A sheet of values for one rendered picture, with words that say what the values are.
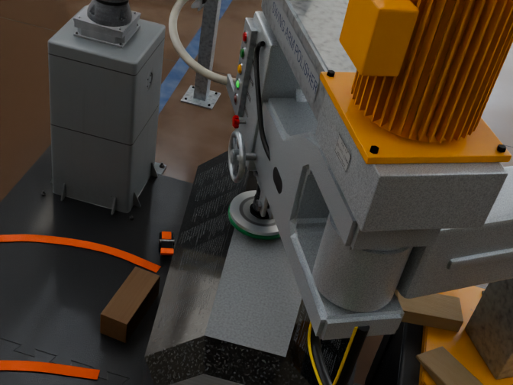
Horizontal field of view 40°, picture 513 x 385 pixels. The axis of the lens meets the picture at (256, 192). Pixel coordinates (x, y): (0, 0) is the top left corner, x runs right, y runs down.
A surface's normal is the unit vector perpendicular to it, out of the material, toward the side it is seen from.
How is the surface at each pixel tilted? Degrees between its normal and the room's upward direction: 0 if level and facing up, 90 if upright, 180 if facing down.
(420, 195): 90
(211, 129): 0
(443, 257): 90
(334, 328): 90
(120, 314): 0
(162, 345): 45
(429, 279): 90
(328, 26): 0
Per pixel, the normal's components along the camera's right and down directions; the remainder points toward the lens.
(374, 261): -0.04, 0.63
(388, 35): 0.22, 0.64
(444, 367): 0.07, -0.87
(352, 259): -0.47, 0.50
